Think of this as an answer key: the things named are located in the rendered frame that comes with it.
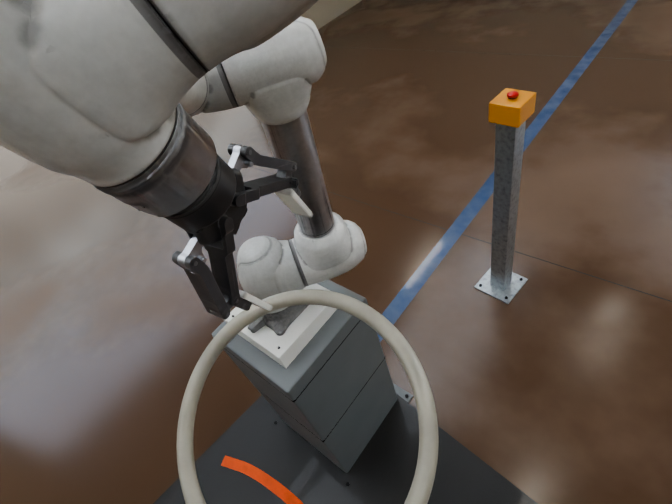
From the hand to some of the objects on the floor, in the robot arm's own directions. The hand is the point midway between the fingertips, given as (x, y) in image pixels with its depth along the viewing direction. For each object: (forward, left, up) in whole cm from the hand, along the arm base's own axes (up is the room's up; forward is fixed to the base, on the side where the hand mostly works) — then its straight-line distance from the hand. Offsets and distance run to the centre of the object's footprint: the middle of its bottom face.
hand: (280, 255), depth 53 cm
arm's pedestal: (-49, +24, -151) cm, 160 cm away
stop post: (-17, +128, -146) cm, 195 cm away
